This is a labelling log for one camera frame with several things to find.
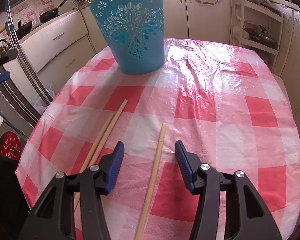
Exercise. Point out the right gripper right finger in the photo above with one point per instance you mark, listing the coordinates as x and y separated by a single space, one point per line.
247 216

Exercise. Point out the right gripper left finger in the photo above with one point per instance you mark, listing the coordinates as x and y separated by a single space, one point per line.
52 216

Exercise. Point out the white kitchen cabinets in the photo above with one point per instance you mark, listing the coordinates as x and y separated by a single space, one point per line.
51 52

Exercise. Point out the black frying pan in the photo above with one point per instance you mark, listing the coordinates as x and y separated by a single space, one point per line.
23 29

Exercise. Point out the black wok on counter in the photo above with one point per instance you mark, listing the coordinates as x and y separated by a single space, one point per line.
51 14

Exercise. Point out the bamboo chopstick short left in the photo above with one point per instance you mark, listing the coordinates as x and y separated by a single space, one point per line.
92 154

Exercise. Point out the red bag on floor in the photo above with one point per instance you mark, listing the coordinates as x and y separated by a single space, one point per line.
10 146

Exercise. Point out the red white checkered tablecloth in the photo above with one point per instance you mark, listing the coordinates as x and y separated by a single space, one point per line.
221 101

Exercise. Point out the blue perforated plastic basket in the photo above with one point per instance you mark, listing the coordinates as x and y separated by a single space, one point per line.
134 31

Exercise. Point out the white storage trolley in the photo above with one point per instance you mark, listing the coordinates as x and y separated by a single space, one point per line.
256 27

